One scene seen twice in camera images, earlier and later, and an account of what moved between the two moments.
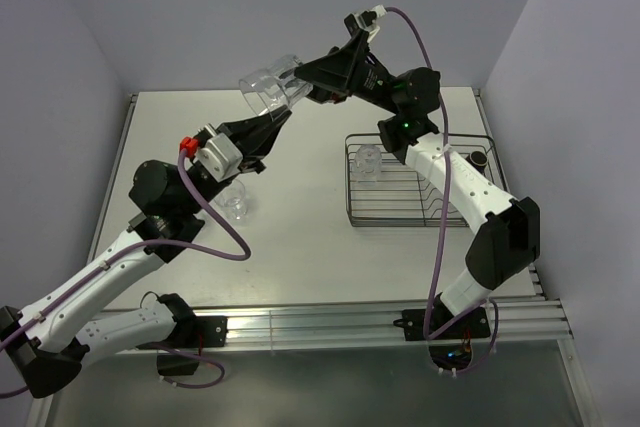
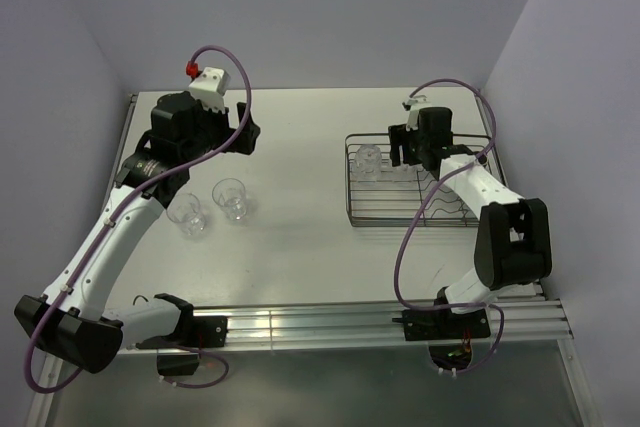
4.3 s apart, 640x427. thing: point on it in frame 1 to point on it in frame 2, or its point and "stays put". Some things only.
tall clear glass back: (366, 165) stays put
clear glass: (232, 196) stays put
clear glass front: (275, 87) to (402, 174)
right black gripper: (339, 71) to (398, 136)
